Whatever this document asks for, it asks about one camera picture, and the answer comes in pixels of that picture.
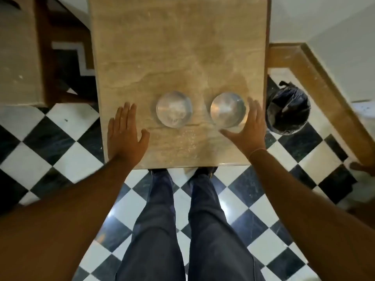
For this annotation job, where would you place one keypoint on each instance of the person's right hand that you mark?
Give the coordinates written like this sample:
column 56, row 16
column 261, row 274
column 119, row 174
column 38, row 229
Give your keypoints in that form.
column 252, row 134

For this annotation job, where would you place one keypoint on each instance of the person's left hand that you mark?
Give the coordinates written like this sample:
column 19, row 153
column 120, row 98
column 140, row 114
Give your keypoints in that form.
column 124, row 143

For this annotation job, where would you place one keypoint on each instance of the person's right thumb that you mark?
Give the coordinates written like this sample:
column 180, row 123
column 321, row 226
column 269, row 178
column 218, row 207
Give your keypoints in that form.
column 230, row 135

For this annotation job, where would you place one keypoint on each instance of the person's left middle finger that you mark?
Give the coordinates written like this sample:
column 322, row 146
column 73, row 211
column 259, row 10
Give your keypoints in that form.
column 126, row 113

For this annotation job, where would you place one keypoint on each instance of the person's left thumb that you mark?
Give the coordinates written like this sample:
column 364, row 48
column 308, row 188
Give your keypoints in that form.
column 145, row 136

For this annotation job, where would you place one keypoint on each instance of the person's left little finger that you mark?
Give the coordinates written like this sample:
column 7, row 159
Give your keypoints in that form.
column 111, row 128

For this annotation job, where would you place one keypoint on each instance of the person's left forearm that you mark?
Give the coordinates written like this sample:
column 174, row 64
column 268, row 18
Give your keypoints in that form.
column 64, row 213

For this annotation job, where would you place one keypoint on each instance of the person's right forearm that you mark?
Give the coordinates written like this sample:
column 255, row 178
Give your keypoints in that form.
column 307, row 213

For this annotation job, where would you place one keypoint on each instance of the steel bowl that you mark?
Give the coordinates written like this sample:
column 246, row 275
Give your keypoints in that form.
column 228, row 109
column 174, row 109

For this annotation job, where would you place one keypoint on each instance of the person's dark left shoe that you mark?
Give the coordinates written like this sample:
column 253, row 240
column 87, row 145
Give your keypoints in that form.
column 159, row 171

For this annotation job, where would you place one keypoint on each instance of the person's dark shoe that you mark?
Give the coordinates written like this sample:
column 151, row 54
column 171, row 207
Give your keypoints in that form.
column 159, row 171
column 206, row 170

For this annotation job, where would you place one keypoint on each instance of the person's dark right shoe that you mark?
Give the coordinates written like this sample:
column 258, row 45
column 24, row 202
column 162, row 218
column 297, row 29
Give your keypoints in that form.
column 206, row 170

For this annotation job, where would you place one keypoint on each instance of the bin with black bag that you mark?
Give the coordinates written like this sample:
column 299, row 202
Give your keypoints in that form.
column 288, row 109

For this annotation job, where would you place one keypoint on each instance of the dark blue trousers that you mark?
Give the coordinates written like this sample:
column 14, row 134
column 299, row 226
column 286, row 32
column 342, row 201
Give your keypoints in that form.
column 205, row 231

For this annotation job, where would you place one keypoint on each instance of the brown wooden cabinet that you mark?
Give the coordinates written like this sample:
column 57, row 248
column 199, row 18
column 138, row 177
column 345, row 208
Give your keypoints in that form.
column 20, row 52

